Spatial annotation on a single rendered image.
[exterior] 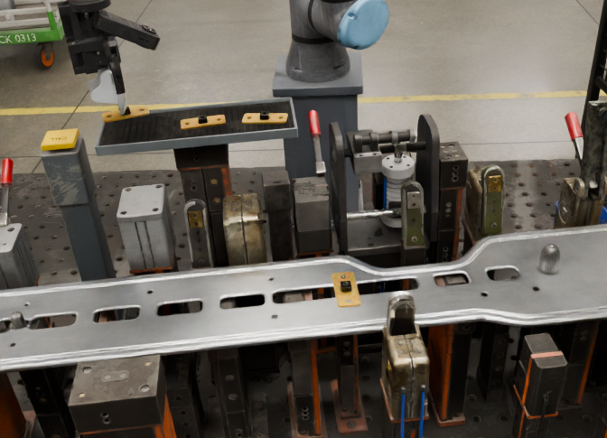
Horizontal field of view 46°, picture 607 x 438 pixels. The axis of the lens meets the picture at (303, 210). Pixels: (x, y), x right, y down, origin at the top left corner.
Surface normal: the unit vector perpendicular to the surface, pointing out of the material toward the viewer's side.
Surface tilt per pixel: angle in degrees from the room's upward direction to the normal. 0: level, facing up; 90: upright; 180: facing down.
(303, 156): 90
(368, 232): 0
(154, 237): 90
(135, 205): 0
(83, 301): 0
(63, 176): 90
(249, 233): 90
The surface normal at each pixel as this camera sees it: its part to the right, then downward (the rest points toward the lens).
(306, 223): 0.10, 0.55
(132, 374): -0.05, -0.83
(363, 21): 0.55, 0.54
